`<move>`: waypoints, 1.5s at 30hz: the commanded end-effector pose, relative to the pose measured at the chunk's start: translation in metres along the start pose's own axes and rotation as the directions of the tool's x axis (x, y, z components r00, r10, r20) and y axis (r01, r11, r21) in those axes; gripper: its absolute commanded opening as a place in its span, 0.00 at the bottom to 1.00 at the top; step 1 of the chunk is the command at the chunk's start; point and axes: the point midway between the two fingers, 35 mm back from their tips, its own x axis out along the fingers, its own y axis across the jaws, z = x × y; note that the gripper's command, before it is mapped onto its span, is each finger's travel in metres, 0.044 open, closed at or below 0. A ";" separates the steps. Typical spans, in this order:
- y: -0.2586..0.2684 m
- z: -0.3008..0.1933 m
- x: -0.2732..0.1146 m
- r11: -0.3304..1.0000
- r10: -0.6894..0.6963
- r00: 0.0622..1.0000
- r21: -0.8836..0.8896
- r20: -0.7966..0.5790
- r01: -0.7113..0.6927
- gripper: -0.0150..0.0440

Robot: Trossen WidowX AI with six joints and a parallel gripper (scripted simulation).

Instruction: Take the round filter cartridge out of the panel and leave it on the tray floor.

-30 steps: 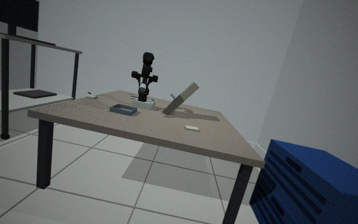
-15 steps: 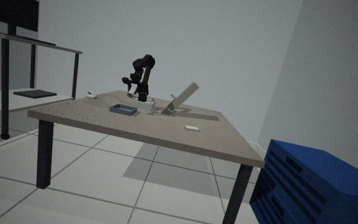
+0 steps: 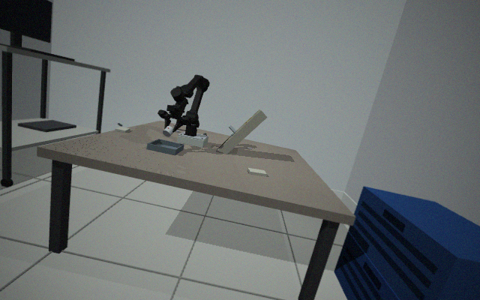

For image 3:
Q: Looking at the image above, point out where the white cylinder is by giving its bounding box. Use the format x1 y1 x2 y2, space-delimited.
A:
163 126 173 137

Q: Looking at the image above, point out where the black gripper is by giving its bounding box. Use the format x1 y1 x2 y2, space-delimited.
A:
157 103 192 133

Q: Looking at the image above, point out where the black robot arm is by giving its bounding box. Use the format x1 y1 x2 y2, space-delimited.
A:
166 75 209 137

